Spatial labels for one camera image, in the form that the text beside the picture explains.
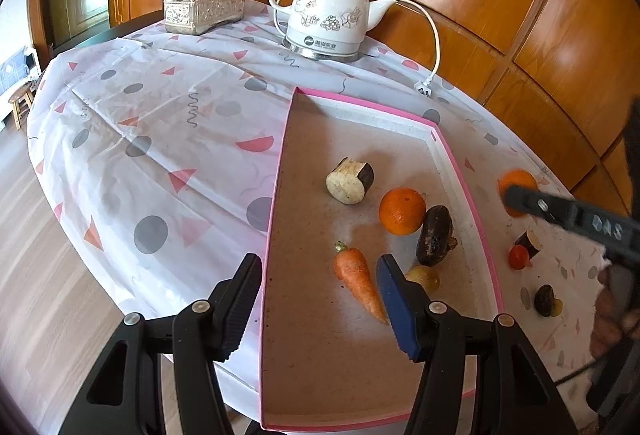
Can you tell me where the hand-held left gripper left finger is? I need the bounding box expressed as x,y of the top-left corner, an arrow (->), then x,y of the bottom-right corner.
59,253 -> 264,435

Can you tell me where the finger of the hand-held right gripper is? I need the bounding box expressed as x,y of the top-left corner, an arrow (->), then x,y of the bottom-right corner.
503,184 -> 640,265

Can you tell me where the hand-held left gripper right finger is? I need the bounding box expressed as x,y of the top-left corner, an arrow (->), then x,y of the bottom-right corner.
376,254 -> 578,435

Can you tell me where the yellow-green round fruit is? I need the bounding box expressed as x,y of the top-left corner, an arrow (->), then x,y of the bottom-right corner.
406,265 -> 441,295

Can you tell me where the eggplant piece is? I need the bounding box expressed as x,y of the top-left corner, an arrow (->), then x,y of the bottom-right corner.
514,230 -> 542,261
325,157 -> 375,204

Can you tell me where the carrot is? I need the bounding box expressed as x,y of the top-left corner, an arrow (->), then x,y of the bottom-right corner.
333,241 -> 390,325

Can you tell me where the red tomato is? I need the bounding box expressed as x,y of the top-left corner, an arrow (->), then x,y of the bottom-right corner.
508,245 -> 532,271

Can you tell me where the orange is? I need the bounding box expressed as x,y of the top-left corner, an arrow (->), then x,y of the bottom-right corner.
497,169 -> 540,218
378,187 -> 427,236

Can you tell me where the pink-edged shallow box tray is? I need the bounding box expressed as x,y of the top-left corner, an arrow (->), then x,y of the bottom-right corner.
260,86 -> 505,432

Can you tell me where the dark wrinkled passion fruit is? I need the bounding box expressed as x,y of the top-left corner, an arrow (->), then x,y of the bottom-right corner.
533,284 -> 557,317
416,205 -> 458,267

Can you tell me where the person's right hand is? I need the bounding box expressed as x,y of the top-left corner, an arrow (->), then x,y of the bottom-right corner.
590,265 -> 632,361

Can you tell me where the white patterned tablecloth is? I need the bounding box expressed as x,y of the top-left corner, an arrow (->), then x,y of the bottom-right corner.
27,0 -> 608,435

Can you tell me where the silver kettle base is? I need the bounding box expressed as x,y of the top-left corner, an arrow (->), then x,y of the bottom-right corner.
284,39 -> 362,63

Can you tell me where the silver embossed tissue box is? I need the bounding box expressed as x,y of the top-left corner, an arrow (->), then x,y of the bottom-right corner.
163,0 -> 247,36

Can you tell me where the white floral ceramic kettle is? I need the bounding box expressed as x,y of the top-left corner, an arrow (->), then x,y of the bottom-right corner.
268,0 -> 398,56

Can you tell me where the small wooden stool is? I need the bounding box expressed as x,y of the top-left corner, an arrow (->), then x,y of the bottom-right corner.
7,85 -> 35,130

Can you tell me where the blue plaid sofa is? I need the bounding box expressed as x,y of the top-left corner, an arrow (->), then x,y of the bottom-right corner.
0,46 -> 41,126

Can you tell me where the black cable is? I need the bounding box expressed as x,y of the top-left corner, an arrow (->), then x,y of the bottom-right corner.
554,357 -> 598,386

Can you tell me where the white power cable with plug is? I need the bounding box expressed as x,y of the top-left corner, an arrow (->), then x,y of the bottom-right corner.
395,0 -> 441,96

